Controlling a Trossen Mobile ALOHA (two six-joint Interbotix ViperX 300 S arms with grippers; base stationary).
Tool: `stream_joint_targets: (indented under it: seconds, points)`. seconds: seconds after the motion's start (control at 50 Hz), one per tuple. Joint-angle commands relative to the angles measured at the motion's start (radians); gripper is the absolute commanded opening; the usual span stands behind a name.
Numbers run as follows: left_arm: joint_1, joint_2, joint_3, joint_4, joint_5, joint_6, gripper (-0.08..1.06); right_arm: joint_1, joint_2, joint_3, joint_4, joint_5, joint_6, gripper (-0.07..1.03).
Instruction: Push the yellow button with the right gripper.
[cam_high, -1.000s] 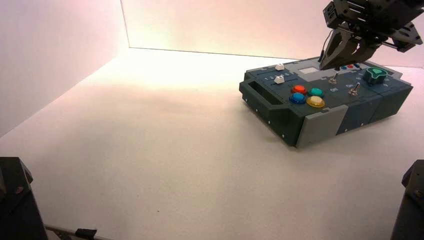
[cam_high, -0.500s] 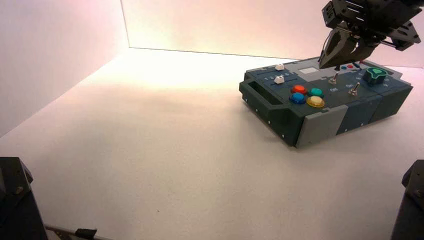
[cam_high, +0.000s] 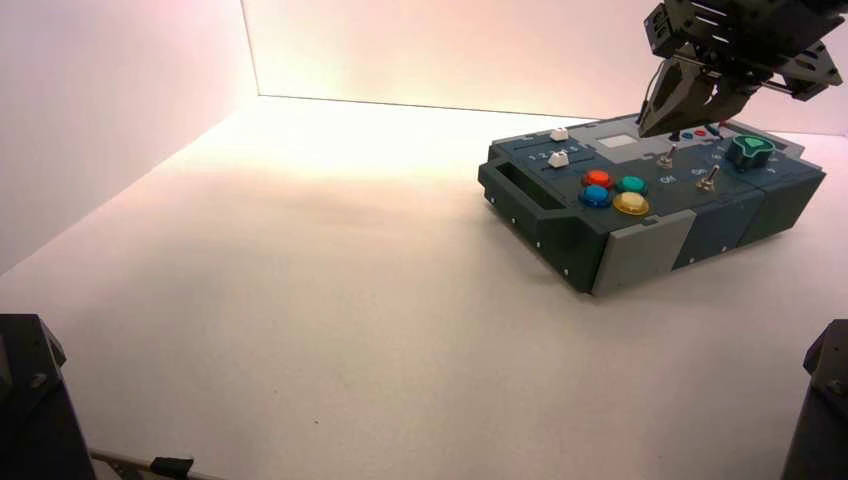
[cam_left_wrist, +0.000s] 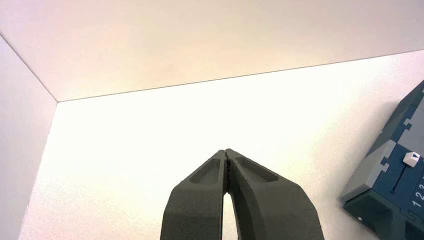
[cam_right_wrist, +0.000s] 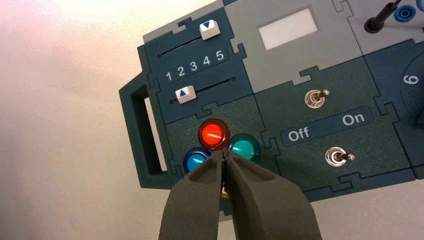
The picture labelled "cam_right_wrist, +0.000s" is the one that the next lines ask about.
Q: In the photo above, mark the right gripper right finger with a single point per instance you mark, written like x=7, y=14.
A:
x=271, y=208

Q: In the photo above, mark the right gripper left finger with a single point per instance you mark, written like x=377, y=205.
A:
x=192, y=205

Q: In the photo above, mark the yellow push button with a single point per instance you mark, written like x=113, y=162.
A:
x=224, y=192

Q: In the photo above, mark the blue push button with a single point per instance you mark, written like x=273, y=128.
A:
x=194, y=160

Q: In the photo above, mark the teal push button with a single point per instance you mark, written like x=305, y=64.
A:
x=245, y=148

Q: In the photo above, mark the red push button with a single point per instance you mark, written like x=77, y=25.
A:
x=214, y=134

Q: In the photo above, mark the white slider knob upward triangle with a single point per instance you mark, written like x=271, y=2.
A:
x=185, y=94

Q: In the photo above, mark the dark teal task box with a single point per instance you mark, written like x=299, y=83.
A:
x=331, y=59

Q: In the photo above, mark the white slider knob downward triangle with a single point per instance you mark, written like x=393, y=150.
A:
x=209, y=30

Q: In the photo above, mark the white display window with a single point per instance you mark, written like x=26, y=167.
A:
x=287, y=29

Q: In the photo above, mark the blue banana socket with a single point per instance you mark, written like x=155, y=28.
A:
x=404, y=13

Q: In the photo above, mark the metal toggle switch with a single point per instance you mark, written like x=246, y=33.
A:
x=335, y=157
x=314, y=99

